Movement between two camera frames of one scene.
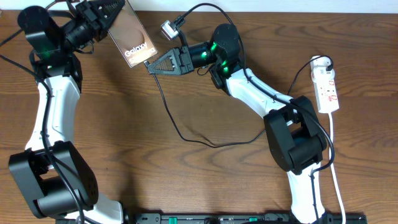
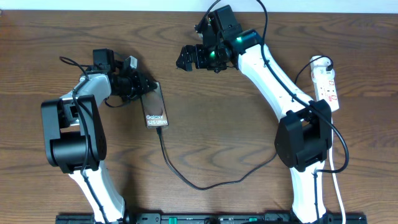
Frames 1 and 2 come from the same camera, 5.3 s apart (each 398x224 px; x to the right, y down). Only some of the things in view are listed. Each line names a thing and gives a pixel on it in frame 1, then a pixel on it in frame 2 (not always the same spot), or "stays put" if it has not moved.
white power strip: (324, 87) stays put
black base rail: (208, 218) stays put
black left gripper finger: (106, 11) to (148, 86)
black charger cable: (262, 132) to (299, 76)
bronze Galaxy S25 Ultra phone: (131, 37) to (155, 108)
